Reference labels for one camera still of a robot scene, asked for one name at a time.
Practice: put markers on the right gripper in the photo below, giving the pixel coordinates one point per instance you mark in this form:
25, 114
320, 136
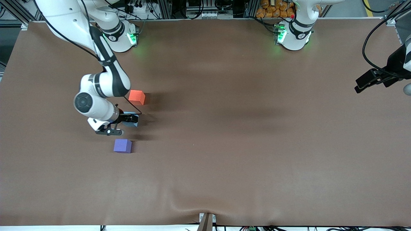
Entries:
123, 118

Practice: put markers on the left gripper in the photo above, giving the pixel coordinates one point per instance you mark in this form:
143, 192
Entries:
393, 63

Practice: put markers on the blue block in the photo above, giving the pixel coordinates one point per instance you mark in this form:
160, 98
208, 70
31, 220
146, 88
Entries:
133, 125

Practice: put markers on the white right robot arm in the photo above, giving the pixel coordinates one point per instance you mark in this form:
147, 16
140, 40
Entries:
109, 83

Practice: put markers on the orange block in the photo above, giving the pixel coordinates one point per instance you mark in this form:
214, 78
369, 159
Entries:
136, 97

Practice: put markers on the purple block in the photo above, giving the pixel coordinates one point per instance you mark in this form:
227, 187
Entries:
122, 146

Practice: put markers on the white connector block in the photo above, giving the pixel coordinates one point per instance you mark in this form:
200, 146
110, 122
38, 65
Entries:
210, 15

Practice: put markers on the brown table cover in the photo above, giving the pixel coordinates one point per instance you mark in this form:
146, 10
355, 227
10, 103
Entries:
205, 173

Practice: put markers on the green-lit control box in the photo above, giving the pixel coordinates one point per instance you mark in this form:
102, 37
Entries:
278, 33

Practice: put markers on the white power strip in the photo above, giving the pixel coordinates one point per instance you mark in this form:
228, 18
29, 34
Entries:
139, 8

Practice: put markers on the bag of oranges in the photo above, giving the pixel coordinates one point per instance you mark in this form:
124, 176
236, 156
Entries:
273, 9

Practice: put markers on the small green connector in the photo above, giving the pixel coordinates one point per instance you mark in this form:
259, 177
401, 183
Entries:
252, 228

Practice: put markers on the aluminium frame profile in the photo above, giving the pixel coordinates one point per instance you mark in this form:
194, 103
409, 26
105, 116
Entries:
16, 12
398, 9

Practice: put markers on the brown clamp mount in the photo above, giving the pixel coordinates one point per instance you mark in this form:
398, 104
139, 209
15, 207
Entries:
206, 222

